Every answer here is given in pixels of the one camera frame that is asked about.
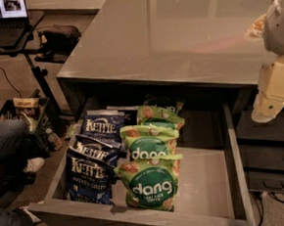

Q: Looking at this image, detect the rear dark dang chip bag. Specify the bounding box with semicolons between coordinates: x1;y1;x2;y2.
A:
143;95;184;113

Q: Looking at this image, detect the black floor cable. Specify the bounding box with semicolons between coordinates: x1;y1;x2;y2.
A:
0;52;23;100

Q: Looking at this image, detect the black plastic crate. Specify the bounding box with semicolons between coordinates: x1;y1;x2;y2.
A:
0;98;58;158

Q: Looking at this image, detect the middle blue Kettle chip bag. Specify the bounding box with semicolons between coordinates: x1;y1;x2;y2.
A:
72;134;119;167

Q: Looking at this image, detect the laptop computer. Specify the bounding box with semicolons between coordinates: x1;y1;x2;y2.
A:
0;0;30;49

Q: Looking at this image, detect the white shoe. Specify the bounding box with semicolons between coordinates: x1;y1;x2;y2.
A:
23;158;45;173

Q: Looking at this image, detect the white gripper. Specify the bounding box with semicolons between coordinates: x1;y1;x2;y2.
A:
251;56;284;123

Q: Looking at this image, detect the snack box in crate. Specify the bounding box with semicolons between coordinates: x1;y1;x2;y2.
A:
13;97;40;117

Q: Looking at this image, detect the person's leg in jeans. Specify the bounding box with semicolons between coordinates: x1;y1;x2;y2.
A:
0;119;28;193

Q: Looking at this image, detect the black laptop stand table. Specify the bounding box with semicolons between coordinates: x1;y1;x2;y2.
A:
0;10;72;119

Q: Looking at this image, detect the small bottle beside crate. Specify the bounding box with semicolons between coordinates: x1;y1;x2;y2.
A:
45;128;62;151

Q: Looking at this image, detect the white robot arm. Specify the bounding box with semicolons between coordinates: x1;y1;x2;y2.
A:
251;0;284;123

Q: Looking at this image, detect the green dang chip bag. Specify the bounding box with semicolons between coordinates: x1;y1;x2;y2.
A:
119;125;179;159
136;105;185;130
114;155;183;212

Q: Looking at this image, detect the dark lower drawer cabinet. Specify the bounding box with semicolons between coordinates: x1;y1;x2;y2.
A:
236;111;284;194

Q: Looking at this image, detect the blue kettle chip bag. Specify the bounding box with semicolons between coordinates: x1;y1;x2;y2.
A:
66;147;115;205
81;109;124;146
72;134;119;167

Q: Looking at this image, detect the open grey top drawer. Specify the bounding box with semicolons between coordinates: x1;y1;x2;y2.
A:
20;84;257;226

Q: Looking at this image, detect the front blue Kettle chip bag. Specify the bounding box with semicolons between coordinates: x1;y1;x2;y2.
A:
66;147;115;205

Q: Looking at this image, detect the rear blue Kettle chip bag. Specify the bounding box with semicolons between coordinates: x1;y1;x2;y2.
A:
81;109;124;146

